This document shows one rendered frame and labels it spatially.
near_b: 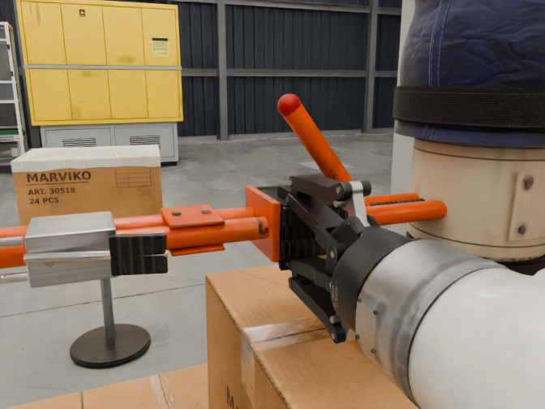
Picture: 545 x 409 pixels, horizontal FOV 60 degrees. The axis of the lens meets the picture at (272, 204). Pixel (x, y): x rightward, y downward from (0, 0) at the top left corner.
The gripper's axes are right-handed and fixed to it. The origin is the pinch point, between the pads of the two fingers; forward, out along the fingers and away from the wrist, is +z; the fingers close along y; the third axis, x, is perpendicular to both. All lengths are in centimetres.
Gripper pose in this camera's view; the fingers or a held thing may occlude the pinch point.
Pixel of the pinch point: (282, 219)
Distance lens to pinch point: 49.0
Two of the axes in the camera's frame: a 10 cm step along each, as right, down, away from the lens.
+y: 0.0, 9.7, 2.5
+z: -3.8, -2.3, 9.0
